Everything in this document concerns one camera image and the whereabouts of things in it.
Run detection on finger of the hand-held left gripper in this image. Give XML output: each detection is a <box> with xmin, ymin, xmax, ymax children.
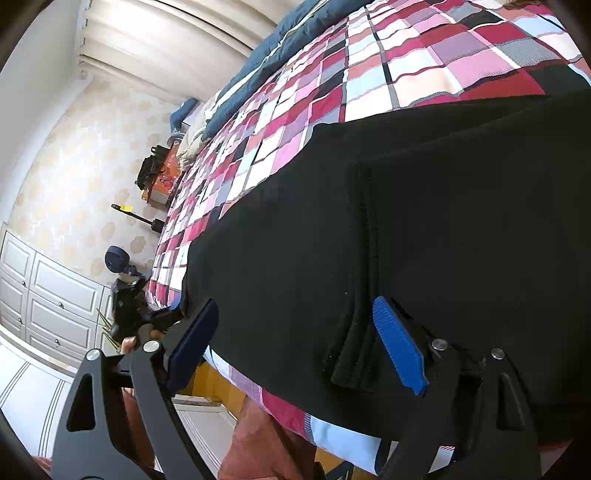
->
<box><xmin>148</xmin><ymin>306</ymin><xmax>186</xmax><ymax>333</ymax></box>

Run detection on blue duvet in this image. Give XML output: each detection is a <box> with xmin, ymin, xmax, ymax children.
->
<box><xmin>201</xmin><ymin>0</ymin><xmax>365</xmax><ymax>139</ymax></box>

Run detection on black bag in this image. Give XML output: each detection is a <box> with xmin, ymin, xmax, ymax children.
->
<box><xmin>135</xmin><ymin>144</ymin><xmax>171</xmax><ymax>188</ymax></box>

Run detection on blue folded clothing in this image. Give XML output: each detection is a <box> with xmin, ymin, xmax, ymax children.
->
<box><xmin>168</xmin><ymin>98</ymin><xmax>199</xmax><ymax>139</ymax></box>

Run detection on orange cardboard box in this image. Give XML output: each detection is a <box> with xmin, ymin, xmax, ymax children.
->
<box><xmin>141</xmin><ymin>154</ymin><xmax>185</xmax><ymax>204</ymax></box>

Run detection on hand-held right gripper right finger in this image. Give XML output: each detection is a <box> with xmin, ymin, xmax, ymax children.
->
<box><xmin>372</xmin><ymin>295</ymin><xmax>541</xmax><ymax>480</ymax></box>

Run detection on small beige pillow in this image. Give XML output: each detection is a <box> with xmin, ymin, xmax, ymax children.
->
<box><xmin>178</xmin><ymin>117</ymin><xmax>218</xmax><ymax>169</ymax></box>

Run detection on black handheld device yellow tag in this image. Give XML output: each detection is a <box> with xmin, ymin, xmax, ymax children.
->
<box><xmin>111</xmin><ymin>203</ymin><xmax>163</xmax><ymax>233</ymax></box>

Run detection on white drawer cabinet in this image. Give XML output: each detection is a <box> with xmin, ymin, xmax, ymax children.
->
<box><xmin>0</xmin><ymin>222</ymin><xmax>116</xmax><ymax>365</ymax></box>

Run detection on white grooved panel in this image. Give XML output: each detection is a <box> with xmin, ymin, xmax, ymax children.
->
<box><xmin>0</xmin><ymin>344</ymin><xmax>77</xmax><ymax>457</ymax></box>

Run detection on plaid bed sheet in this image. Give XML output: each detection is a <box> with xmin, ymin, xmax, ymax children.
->
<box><xmin>148</xmin><ymin>0</ymin><xmax>591</xmax><ymax>478</ymax></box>

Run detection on black pants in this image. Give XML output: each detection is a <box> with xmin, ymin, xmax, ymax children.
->
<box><xmin>182</xmin><ymin>88</ymin><xmax>591</xmax><ymax>450</ymax></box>

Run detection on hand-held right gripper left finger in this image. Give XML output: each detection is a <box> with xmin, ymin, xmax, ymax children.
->
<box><xmin>52</xmin><ymin>298</ymin><xmax>220</xmax><ymax>480</ymax></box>

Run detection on cream curtain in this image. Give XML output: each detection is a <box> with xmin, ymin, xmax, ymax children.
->
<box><xmin>76</xmin><ymin>0</ymin><xmax>319</xmax><ymax>100</ymax></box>

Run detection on thin yellow rods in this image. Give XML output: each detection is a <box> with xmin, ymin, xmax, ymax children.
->
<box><xmin>96</xmin><ymin>308</ymin><xmax>118</xmax><ymax>354</ymax></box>

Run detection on person's salmon clothing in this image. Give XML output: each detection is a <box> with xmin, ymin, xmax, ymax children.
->
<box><xmin>122</xmin><ymin>388</ymin><xmax>324</xmax><ymax>480</ymax></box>

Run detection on wooden bed frame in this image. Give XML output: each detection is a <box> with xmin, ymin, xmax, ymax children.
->
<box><xmin>178</xmin><ymin>362</ymin><xmax>245</xmax><ymax>409</ymax></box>

